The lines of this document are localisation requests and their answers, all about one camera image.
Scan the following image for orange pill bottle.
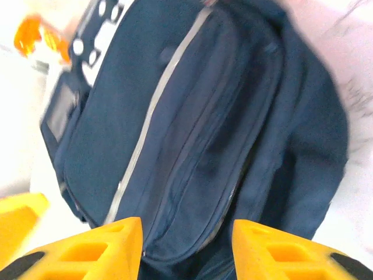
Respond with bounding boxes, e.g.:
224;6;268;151
13;14;72;65

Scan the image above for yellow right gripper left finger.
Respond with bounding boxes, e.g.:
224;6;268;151
0;217;144;280

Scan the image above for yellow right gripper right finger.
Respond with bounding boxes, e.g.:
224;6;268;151
232;219;373;280

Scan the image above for navy blue student backpack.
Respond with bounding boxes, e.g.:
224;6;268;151
39;0;350;280

